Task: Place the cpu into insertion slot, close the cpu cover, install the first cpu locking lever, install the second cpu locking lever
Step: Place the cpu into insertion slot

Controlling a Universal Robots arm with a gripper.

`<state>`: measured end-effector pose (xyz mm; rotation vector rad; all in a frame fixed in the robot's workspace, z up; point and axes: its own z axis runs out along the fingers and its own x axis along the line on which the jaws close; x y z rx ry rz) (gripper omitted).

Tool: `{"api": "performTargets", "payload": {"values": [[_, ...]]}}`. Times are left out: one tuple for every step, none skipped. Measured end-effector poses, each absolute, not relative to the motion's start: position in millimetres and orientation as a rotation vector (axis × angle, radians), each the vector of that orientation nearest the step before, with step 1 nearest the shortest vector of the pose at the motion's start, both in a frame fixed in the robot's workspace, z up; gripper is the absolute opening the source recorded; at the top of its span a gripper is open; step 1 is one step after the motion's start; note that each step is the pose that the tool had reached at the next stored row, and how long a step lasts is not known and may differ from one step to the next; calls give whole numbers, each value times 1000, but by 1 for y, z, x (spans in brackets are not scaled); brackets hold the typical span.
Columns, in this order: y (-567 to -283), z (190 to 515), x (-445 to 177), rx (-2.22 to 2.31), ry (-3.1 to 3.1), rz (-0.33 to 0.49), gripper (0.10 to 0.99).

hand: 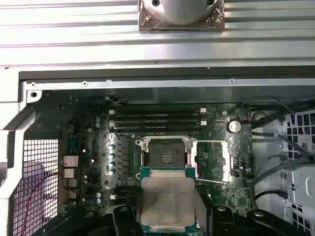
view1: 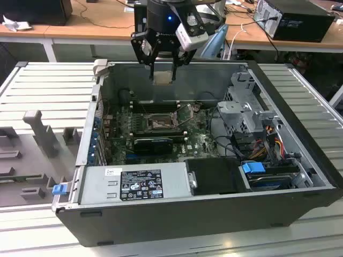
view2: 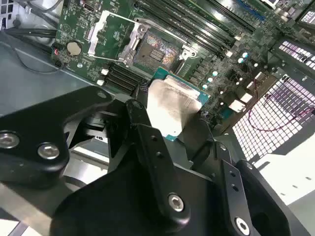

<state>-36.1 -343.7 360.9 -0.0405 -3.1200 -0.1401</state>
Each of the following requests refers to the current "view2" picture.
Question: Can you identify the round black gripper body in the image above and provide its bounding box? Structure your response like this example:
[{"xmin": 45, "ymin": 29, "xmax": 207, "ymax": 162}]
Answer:
[{"xmin": 50, "ymin": 108, "xmax": 228, "ymax": 236}]

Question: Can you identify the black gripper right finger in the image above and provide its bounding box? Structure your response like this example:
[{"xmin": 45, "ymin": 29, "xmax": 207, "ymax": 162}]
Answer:
[{"xmin": 190, "ymin": 118, "xmax": 297, "ymax": 236}]

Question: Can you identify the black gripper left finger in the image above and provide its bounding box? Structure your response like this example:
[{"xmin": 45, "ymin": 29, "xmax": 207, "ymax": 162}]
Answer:
[{"xmin": 0, "ymin": 85, "xmax": 191, "ymax": 231}]

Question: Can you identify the silver-topped CPU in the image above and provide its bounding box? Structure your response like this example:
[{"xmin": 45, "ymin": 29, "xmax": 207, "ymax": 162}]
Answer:
[{"xmin": 147, "ymin": 66, "xmax": 211, "ymax": 143}]

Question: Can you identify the metal socket cover frame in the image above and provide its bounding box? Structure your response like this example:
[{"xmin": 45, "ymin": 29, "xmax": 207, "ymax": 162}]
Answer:
[{"xmin": 86, "ymin": 10, "xmax": 142, "ymax": 62}]

